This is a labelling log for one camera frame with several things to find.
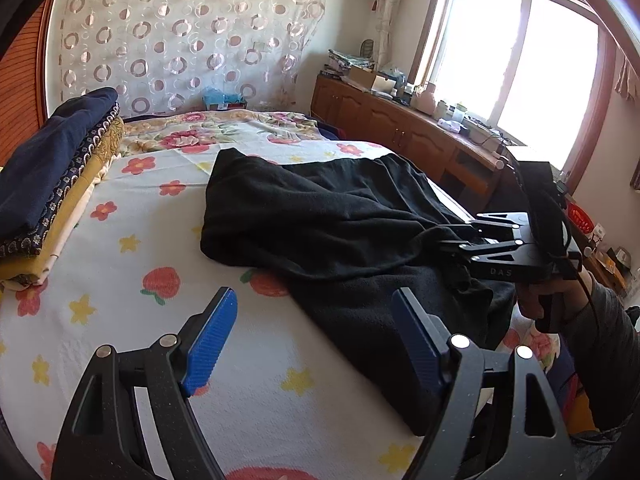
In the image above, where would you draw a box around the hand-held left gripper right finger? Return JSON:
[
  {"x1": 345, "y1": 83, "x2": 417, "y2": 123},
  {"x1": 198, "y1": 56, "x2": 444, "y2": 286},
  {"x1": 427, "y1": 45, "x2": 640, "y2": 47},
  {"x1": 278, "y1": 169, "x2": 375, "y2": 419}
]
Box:
[{"x1": 391, "y1": 287, "x2": 576, "y2": 480}]

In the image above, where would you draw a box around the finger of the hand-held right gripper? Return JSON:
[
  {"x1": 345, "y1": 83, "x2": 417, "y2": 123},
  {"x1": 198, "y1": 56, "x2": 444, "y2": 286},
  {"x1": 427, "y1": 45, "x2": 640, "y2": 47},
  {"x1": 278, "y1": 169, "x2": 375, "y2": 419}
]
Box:
[
  {"x1": 439, "y1": 239, "x2": 526, "y2": 267},
  {"x1": 469, "y1": 211, "x2": 528, "y2": 238}
]

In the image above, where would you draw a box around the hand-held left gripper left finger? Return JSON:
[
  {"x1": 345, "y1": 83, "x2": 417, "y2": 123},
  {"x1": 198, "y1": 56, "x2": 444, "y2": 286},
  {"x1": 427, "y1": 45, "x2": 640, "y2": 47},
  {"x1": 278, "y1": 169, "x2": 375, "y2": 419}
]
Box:
[{"x1": 50, "y1": 287, "x2": 238, "y2": 480}]

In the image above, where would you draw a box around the black t-shirt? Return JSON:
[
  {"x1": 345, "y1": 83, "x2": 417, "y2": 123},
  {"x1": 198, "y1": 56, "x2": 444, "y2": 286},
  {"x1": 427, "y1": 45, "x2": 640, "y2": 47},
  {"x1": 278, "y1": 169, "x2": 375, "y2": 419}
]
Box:
[{"x1": 200, "y1": 147, "x2": 518, "y2": 437}]

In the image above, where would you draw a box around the person's right forearm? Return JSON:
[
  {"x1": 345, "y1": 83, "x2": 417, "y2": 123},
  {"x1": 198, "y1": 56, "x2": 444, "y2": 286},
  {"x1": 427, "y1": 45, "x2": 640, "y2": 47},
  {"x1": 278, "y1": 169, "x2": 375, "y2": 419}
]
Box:
[{"x1": 562, "y1": 280, "x2": 640, "y2": 433}]

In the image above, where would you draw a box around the stack of folded clothes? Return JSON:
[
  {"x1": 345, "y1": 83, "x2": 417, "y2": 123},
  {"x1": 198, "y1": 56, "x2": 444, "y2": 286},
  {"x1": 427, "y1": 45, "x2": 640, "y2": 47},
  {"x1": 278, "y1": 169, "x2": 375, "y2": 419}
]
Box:
[
  {"x1": 0, "y1": 117, "x2": 126, "y2": 281},
  {"x1": 0, "y1": 102, "x2": 123, "y2": 259}
]

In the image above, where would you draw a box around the person's right hand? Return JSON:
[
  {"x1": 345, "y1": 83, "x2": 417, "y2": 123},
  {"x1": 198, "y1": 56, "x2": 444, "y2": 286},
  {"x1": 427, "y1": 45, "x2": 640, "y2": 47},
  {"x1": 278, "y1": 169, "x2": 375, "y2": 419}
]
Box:
[{"x1": 516, "y1": 271, "x2": 597, "y2": 335}]

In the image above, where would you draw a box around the red plastic basket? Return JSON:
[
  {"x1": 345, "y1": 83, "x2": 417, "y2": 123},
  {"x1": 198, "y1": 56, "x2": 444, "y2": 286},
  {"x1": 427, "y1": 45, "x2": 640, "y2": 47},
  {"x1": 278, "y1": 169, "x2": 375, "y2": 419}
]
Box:
[{"x1": 570, "y1": 205, "x2": 597, "y2": 234}]

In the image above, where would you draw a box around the white flower print bedsheet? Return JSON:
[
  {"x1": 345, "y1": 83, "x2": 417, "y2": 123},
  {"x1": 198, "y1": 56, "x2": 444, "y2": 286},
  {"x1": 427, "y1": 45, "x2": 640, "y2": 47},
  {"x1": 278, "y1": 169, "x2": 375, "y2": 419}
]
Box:
[{"x1": 0, "y1": 137, "x2": 551, "y2": 480}]

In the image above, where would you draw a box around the pink white jar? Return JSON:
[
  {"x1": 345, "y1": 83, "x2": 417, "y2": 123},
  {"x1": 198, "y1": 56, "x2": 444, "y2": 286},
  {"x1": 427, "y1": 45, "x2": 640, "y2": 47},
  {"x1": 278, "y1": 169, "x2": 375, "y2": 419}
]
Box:
[{"x1": 415, "y1": 82, "x2": 439, "y2": 116}]

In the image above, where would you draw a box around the wooden cabinet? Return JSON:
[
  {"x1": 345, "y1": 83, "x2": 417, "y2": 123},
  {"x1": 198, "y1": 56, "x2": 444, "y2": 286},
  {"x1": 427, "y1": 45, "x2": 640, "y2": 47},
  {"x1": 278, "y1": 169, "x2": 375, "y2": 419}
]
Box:
[{"x1": 310, "y1": 74, "x2": 516, "y2": 197}]

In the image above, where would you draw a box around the window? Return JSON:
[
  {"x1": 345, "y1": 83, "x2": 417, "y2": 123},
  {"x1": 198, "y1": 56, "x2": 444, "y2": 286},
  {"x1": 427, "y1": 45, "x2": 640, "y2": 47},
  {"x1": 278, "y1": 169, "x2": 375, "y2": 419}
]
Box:
[{"x1": 412, "y1": 0, "x2": 617, "y2": 193}]

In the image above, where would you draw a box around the cream folded cloth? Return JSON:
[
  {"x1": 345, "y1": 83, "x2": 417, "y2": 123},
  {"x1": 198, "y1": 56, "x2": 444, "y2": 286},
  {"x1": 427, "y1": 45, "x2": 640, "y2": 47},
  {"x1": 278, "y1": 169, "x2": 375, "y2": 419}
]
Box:
[{"x1": 0, "y1": 160, "x2": 121, "y2": 292}]

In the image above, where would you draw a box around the cardboard box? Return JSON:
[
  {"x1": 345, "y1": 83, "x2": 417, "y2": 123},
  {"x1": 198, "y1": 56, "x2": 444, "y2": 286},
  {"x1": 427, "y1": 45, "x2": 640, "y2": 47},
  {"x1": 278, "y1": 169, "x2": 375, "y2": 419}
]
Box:
[{"x1": 347, "y1": 65, "x2": 379, "y2": 89}]

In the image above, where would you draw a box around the pink rose floral quilt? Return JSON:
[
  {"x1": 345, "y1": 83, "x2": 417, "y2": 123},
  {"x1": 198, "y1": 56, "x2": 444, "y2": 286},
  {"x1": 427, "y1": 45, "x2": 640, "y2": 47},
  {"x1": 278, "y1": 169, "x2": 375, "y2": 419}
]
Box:
[{"x1": 120, "y1": 110, "x2": 326, "y2": 157}]

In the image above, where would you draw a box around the stack of folded fabrics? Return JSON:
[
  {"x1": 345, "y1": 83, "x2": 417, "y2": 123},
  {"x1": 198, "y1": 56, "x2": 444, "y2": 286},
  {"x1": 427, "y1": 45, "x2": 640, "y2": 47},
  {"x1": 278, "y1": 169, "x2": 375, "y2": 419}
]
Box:
[{"x1": 327, "y1": 49, "x2": 376, "y2": 77}]

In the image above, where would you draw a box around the beige window curtain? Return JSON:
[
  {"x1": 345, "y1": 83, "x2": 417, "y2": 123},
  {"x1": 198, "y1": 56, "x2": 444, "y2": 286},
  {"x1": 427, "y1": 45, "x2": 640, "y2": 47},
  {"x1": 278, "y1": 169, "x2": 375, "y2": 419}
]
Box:
[{"x1": 375, "y1": 0, "x2": 412, "y2": 83}]

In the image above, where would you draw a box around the blue plastic bag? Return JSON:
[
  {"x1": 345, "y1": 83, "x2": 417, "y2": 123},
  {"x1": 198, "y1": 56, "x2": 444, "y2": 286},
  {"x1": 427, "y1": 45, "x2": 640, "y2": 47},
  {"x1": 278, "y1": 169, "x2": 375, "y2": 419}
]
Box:
[{"x1": 201, "y1": 85, "x2": 248, "y2": 112}]

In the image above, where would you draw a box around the navy folded cloth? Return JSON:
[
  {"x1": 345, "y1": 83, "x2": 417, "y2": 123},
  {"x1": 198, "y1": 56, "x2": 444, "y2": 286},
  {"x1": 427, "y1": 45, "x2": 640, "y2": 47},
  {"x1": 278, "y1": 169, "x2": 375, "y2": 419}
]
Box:
[{"x1": 0, "y1": 87, "x2": 121, "y2": 238}]

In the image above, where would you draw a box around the circle patterned sheer curtain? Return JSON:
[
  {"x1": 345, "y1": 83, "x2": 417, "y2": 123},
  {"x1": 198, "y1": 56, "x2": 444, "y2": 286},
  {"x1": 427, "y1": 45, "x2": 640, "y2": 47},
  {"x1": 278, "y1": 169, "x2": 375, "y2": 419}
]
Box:
[{"x1": 45, "y1": 0, "x2": 326, "y2": 118}]

